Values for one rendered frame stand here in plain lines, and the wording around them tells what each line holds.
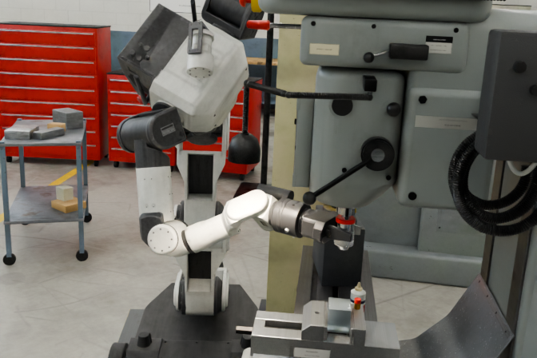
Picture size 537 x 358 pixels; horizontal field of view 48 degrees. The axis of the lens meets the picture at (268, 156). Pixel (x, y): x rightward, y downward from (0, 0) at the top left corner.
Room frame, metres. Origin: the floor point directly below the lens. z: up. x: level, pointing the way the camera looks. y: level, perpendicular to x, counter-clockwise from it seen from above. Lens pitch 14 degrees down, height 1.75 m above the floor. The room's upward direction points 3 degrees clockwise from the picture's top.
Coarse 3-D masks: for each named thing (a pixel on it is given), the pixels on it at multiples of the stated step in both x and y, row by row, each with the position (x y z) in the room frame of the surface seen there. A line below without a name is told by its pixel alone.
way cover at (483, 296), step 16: (480, 288) 1.42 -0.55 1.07; (464, 304) 1.44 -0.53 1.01; (480, 304) 1.37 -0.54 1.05; (496, 304) 1.30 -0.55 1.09; (448, 320) 1.46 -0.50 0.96; (464, 320) 1.39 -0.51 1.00; (480, 320) 1.32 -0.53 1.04; (496, 320) 1.26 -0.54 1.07; (432, 336) 1.44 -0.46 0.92; (448, 336) 1.39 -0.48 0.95; (464, 336) 1.34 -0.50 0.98; (480, 336) 1.27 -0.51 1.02; (496, 336) 1.22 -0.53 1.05; (512, 336) 1.16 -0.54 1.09; (400, 352) 1.44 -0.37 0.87; (416, 352) 1.42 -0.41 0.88; (432, 352) 1.38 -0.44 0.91; (448, 352) 1.33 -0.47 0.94; (464, 352) 1.29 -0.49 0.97; (480, 352) 1.23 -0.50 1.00; (496, 352) 1.18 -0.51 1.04
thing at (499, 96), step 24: (504, 48) 0.97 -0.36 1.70; (528, 48) 0.96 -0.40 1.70; (504, 72) 0.97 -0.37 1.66; (528, 72) 0.96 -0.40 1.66; (504, 96) 0.97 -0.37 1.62; (528, 96) 0.96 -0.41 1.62; (480, 120) 1.02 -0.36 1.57; (504, 120) 0.96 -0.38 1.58; (528, 120) 0.96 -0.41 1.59; (480, 144) 1.00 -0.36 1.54; (504, 144) 0.96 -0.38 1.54; (528, 144) 0.96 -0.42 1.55
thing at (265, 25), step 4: (252, 20) 1.48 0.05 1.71; (256, 20) 1.47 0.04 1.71; (260, 20) 1.47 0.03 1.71; (264, 20) 1.47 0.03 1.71; (268, 20) 1.47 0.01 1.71; (248, 24) 1.47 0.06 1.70; (252, 24) 1.47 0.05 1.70; (256, 24) 1.47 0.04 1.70; (260, 24) 1.47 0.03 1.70; (264, 24) 1.46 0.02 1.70; (268, 24) 1.47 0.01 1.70; (272, 24) 1.47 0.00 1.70; (276, 24) 1.47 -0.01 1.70; (280, 24) 1.47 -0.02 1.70; (284, 24) 1.47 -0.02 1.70; (288, 24) 1.47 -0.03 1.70; (292, 24) 1.47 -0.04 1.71; (296, 24) 1.47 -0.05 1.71; (300, 24) 1.47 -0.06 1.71; (248, 28) 1.48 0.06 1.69; (252, 28) 1.47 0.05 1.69; (256, 28) 1.47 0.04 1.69; (260, 28) 1.47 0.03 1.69; (264, 28) 1.47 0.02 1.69; (268, 28) 1.47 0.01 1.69; (280, 28) 1.47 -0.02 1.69; (284, 28) 1.47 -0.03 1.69; (288, 28) 1.47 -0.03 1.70; (292, 28) 1.46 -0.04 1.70; (296, 28) 1.46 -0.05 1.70; (300, 28) 1.46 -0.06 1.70
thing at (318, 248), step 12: (324, 204) 1.87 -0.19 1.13; (360, 240) 1.69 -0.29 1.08; (312, 252) 1.89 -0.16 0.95; (324, 252) 1.68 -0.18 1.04; (336, 252) 1.68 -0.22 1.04; (348, 252) 1.69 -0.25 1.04; (360, 252) 1.69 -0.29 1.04; (324, 264) 1.68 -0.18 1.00; (336, 264) 1.68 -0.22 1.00; (348, 264) 1.69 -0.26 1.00; (360, 264) 1.69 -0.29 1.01; (324, 276) 1.68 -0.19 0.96; (336, 276) 1.68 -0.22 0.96; (348, 276) 1.69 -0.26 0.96; (360, 276) 1.69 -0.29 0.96
